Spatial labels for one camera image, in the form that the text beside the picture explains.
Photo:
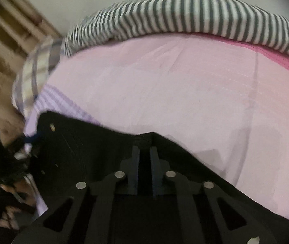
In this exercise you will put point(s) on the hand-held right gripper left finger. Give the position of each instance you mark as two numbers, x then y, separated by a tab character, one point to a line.
135	169

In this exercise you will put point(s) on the pink purple checked bed sheet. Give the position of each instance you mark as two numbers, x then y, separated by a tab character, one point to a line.
159	81

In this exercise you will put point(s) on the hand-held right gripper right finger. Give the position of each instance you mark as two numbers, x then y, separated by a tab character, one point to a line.
155	169

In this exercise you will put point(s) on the grey white striped blanket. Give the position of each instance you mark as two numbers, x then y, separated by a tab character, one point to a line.
185	12

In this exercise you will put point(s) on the plaid pillow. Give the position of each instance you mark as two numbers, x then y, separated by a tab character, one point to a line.
37	73

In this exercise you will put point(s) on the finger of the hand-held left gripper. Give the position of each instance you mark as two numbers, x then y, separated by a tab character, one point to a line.
33	138

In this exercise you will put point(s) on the black pants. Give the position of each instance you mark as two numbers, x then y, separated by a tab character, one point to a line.
83	142

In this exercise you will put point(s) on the beige floral curtain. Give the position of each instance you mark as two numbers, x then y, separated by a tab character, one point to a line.
7	30

